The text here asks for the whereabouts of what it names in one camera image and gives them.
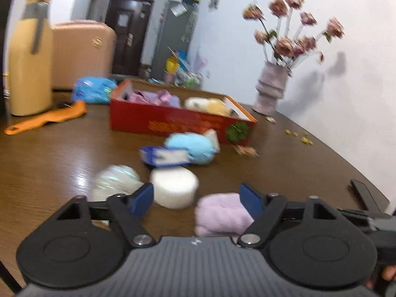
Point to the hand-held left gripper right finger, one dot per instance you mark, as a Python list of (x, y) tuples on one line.
[(250, 201)]

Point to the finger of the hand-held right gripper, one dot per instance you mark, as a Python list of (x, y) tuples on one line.
[(369, 198), (355, 216)]

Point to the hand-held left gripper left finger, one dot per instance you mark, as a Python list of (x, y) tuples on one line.
[(142, 201)]

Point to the lilac fluffy towel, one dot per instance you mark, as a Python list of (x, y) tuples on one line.
[(219, 215)]

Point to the iridescent bath puff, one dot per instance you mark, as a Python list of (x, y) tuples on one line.
[(114, 181)]

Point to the white round sponge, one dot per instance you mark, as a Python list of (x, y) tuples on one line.
[(174, 187)]

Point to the blue and white packet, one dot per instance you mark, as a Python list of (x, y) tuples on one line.
[(164, 157)]

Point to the light blue fluffy towel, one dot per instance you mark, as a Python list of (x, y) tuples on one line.
[(188, 145)]

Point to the red cardboard box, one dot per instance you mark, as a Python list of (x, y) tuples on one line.
[(154, 125)]

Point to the periwinkle purple cloth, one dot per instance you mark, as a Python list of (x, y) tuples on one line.
[(167, 100)]

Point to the white and yellow plush toy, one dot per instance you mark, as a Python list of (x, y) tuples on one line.
[(198, 103)]

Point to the person's right hand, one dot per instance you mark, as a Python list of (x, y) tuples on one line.
[(389, 274)]

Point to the fallen dried flower head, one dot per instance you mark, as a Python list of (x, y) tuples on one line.
[(246, 151)]

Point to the scattered yellow flower bits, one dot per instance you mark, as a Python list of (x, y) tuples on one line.
[(306, 141)]

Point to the fallen pale petal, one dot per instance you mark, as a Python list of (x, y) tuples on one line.
[(271, 119)]

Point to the pink textured vase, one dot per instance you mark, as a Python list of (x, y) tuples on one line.
[(269, 89)]

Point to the orange plastic tool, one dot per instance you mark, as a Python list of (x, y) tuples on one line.
[(62, 115)]

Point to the blue tissue packet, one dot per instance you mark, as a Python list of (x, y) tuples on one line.
[(92, 90)]

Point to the dark brown entrance door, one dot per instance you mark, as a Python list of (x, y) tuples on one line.
[(123, 52)]

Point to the pink suitcase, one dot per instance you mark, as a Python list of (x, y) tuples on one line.
[(80, 55)]

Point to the bunch of dried roses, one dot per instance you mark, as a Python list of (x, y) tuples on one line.
[(283, 46)]

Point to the grey refrigerator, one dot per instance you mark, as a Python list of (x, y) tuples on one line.
[(173, 37)]

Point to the yellow thermos jug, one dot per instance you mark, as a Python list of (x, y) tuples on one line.
[(31, 68)]

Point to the paper sheet on door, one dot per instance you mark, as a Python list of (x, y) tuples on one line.
[(122, 20)]

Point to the paper note on refrigerator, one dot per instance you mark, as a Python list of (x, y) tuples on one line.
[(179, 8)]

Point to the interior room door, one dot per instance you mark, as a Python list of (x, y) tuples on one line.
[(96, 3)]

